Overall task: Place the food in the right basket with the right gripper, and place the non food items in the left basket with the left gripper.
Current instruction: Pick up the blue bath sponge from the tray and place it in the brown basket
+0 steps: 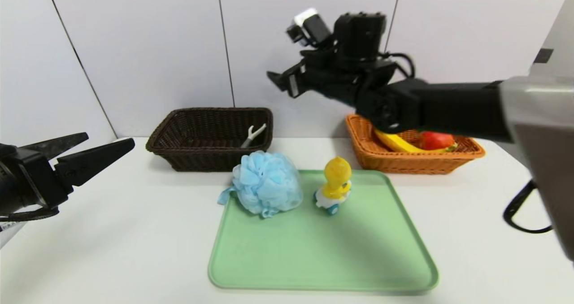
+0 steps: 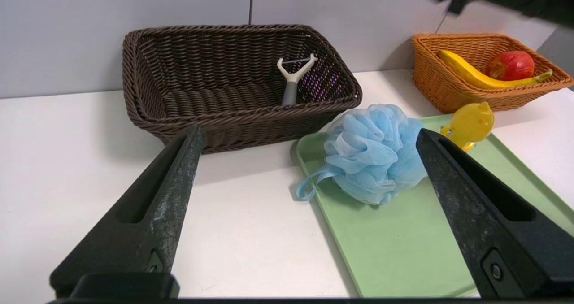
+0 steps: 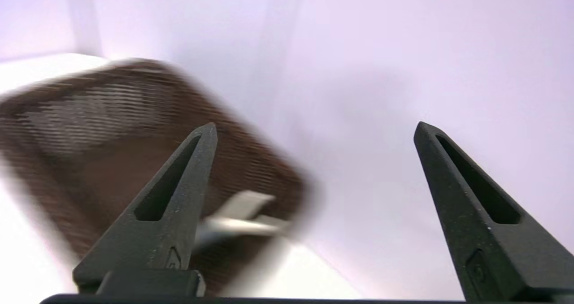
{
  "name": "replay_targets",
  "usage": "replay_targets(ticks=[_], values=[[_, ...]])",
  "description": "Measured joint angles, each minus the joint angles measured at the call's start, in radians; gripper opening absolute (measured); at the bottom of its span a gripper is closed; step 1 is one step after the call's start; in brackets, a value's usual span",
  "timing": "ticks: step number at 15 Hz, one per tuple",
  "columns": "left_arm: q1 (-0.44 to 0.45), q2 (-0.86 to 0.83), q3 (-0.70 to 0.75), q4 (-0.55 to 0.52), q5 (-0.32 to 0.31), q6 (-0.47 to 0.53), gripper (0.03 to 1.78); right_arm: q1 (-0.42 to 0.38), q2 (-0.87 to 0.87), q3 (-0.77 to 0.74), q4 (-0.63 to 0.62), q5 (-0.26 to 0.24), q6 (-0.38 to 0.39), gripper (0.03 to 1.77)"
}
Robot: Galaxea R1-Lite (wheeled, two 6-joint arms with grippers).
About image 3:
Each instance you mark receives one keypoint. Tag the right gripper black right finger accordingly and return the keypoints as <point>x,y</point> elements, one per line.
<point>493,250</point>

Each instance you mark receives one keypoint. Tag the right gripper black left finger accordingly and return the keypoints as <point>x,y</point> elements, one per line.
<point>152,245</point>

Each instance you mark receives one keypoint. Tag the dark brown wicker basket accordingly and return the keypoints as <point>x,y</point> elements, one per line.
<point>89,129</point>

